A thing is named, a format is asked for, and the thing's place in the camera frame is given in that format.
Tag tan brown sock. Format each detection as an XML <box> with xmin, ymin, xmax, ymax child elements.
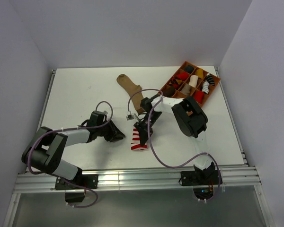
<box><xmin>116</xmin><ymin>74</ymin><xmax>144</xmax><ymax>114</ymax></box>

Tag dark teal rolled sock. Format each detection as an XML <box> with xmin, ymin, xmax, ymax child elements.
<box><xmin>184</xmin><ymin>65</ymin><xmax>195</xmax><ymax>74</ymax></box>

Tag argyle patterned rolled sock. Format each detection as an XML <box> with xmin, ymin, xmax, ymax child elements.
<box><xmin>168</xmin><ymin>78</ymin><xmax>182</xmax><ymax>89</ymax></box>

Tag cream rolled sock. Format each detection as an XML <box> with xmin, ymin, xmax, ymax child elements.
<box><xmin>188</xmin><ymin>75</ymin><xmax>199</xmax><ymax>88</ymax></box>

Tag left aluminium side rail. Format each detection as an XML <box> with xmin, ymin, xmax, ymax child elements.
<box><xmin>37</xmin><ymin>69</ymin><xmax>57</xmax><ymax>129</ymax></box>

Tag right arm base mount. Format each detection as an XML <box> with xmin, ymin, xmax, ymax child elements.
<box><xmin>178</xmin><ymin>162</ymin><xmax>223</xmax><ymax>202</ymax></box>

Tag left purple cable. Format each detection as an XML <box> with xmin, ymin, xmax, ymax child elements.
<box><xmin>27</xmin><ymin>101</ymin><xmax>114</xmax><ymax>209</ymax></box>

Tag yellow rolled sock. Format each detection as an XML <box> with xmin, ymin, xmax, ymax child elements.
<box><xmin>195</xmin><ymin>68</ymin><xmax>204</xmax><ymax>79</ymax></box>

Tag right aluminium side rail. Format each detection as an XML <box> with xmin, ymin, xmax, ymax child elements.
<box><xmin>214</xmin><ymin>66</ymin><xmax>248</xmax><ymax>166</ymax></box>

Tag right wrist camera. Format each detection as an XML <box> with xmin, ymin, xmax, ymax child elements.
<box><xmin>126</xmin><ymin>113</ymin><xmax>135</xmax><ymax>121</ymax></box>

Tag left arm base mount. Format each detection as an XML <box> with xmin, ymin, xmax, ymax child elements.
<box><xmin>54</xmin><ymin>174</ymin><xmax>98</xmax><ymax>208</ymax></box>

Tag white grey striped sock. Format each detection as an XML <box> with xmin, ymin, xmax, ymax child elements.
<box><xmin>202</xmin><ymin>81</ymin><xmax>209</xmax><ymax>95</ymax></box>

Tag grey brown rolled sock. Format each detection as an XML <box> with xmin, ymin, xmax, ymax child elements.
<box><xmin>180</xmin><ymin>84</ymin><xmax>191</xmax><ymax>96</ymax></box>

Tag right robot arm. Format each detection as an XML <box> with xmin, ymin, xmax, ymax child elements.
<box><xmin>134</xmin><ymin>95</ymin><xmax>216</xmax><ymax>184</ymax></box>

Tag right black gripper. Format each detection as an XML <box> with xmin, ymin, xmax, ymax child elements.
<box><xmin>134</xmin><ymin>111</ymin><xmax>162</xmax><ymax>146</ymax></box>

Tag dark brown rolled sock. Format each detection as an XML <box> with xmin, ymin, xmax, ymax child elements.
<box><xmin>162</xmin><ymin>86</ymin><xmax>176</xmax><ymax>97</ymax></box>

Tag purple cable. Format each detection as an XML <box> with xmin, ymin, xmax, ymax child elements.
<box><xmin>127</xmin><ymin>88</ymin><xmax>222</xmax><ymax>204</ymax></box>
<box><xmin>27</xmin><ymin>101</ymin><xmax>114</xmax><ymax>209</ymax></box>

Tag aluminium side rail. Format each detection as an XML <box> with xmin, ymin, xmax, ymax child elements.
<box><xmin>37</xmin><ymin>69</ymin><xmax>57</xmax><ymax>129</ymax></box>
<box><xmin>214</xmin><ymin>66</ymin><xmax>248</xmax><ymax>166</ymax></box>

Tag black white striped sock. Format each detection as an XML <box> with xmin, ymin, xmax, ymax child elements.
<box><xmin>206</xmin><ymin>73</ymin><xmax>215</xmax><ymax>86</ymax></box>

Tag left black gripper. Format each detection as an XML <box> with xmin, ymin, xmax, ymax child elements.
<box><xmin>96</xmin><ymin>120</ymin><xmax>125</xmax><ymax>142</ymax></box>

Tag red rolled sock lower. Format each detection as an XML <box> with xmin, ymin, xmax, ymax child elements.
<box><xmin>194</xmin><ymin>90</ymin><xmax>205</xmax><ymax>104</ymax></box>

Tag aluminium front rail frame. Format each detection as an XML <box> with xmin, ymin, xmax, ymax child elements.
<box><xmin>13</xmin><ymin>166</ymin><xmax>261</xmax><ymax>193</ymax></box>

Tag red white striped sock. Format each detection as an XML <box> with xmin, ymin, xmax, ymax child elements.
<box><xmin>131</xmin><ymin>128</ymin><xmax>148</xmax><ymax>151</ymax></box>

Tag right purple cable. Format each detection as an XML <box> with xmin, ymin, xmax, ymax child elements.
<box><xmin>127</xmin><ymin>88</ymin><xmax>222</xmax><ymax>204</ymax></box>

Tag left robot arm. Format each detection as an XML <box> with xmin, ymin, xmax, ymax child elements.
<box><xmin>21</xmin><ymin>111</ymin><xmax>125</xmax><ymax>189</ymax></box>

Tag red rolled sock upper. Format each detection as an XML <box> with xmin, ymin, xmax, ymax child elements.
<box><xmin>177</xmin><ymin>71</ymin><xmax>189</xmax><ymax>81</ymax></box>

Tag orange divided sock tray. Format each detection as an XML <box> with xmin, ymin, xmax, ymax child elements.
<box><xmin>161</xmin><ymin>61</ymin><xmax>220</xmax><ymax>107</ymax></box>

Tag red rolled sock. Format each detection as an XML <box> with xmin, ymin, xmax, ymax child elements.
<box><xmin>194</xmin><ymin>90</ymin><xmax>205</xmax><ymax>104</ymax></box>
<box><xmin>177</xmin><ymin>71</ymin><xmax>189</xmax><ymax>81</ymax></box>

